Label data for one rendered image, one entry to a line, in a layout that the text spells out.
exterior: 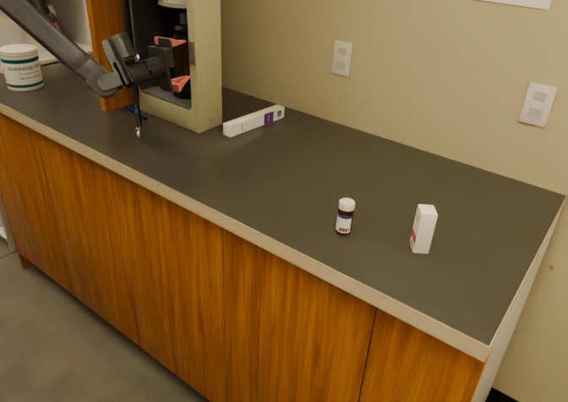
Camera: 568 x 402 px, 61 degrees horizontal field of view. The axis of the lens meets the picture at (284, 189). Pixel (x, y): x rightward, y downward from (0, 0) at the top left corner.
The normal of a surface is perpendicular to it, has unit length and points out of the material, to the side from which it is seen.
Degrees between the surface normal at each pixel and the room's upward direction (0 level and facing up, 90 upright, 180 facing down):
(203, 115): 90
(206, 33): 90
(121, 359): 0
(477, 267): 0
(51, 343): 0
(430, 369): 90
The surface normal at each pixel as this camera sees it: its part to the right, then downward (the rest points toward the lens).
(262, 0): -0.61, 0.37
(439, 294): 0.05, -0.86
